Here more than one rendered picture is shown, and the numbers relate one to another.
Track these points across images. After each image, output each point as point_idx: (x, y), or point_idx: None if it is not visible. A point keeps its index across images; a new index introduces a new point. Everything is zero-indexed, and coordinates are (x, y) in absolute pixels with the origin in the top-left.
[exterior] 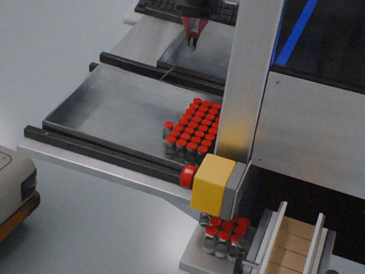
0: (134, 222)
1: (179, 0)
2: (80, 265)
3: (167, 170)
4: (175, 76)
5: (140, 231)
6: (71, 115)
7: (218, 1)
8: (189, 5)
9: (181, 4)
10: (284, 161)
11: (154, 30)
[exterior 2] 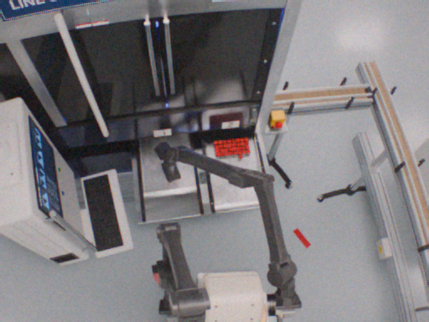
0: (151, 259)
1: (175, 177)
2: (188, 266)
3: (258, 148)
4: (198, 176)
5: (154, 253)
6: (249, 199)
7: (90, 207)
8: (177, 171)
9: (179, 174)
10: None
11: (158, 209)
